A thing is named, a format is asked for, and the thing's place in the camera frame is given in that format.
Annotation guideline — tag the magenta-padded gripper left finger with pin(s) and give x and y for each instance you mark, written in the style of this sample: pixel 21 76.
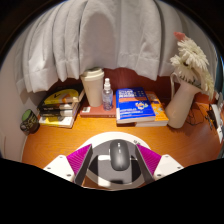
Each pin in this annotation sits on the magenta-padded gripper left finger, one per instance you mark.
pixel 75 160

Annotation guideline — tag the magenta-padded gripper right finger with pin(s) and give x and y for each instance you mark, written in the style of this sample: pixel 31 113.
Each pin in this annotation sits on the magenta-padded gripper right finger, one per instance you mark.
pixel 151 160

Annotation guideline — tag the black computer mouse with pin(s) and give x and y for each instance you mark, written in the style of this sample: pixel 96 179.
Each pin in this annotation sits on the black computer mouse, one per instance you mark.
pixel 119 155

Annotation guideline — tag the white and grey mouse pad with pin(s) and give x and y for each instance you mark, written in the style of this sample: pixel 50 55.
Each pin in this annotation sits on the white and grey mouse pad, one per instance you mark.
pixel 106 173

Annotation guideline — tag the yellow and white book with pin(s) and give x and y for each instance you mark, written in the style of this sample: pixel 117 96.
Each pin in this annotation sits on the yellow and white book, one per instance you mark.
pixel 56 120

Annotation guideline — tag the orange book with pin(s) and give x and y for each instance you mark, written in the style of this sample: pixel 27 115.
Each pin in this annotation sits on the orange book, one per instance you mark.
pixel 160 113

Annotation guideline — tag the black book with white pages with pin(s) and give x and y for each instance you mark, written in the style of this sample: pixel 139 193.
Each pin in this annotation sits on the black book with white pages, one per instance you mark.
pixel 58 112

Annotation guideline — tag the red-brown book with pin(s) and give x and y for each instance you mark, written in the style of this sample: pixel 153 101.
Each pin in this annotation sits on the red-brown book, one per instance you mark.
pixel 95 110

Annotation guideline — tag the thin black book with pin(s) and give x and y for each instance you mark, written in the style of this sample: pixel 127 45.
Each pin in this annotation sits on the thin black book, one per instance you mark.
pixel 58 106

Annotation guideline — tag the blue book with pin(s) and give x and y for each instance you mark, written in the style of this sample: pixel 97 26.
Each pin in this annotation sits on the blue book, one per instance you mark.
pixel 135 105

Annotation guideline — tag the dark mug with green inside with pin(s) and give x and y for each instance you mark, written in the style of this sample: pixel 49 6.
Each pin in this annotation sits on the dark mug with green inside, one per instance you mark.
pixel 30 122

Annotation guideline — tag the white pitcher vase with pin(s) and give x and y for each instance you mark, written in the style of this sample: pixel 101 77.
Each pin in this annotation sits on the white pitcher vase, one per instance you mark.
pixel 181 108

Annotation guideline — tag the yellow and black book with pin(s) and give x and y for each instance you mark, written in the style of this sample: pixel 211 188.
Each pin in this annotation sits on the yellow and black book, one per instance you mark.
pixel 63 96

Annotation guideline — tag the clear spray bottle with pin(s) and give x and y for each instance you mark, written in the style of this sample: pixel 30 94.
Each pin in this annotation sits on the clear spray bottle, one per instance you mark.
pixel 107 97

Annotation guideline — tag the cream lidded tumbler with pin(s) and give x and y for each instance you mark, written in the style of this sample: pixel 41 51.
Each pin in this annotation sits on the cream lidded tumbler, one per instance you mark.
pixel 93 88

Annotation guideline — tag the white flat device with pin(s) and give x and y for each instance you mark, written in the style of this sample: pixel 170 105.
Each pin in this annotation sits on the white flat device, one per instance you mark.
pixel 217 123

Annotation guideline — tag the white flower bouquet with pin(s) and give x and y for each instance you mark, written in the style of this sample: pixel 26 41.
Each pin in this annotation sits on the white flower bouquet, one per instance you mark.
pixel 191 60

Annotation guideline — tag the white curtain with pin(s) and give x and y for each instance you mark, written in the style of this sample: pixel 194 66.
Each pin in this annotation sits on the white curtain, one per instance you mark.
pixel 113 36

